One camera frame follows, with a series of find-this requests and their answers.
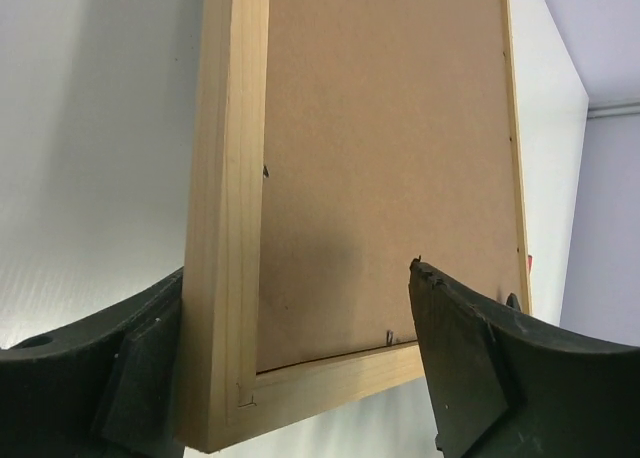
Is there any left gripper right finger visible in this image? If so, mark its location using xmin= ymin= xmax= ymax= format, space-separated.
xmin=409 ymin=260 xmax=639 ymax=457

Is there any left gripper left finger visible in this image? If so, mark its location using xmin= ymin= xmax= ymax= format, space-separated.
xmin=1 ymin=270 xmax=184 ymax=457

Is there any wooden picture frame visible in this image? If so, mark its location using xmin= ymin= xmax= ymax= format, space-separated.
xmin=176 ymin=0 xmax=531 ymax=453

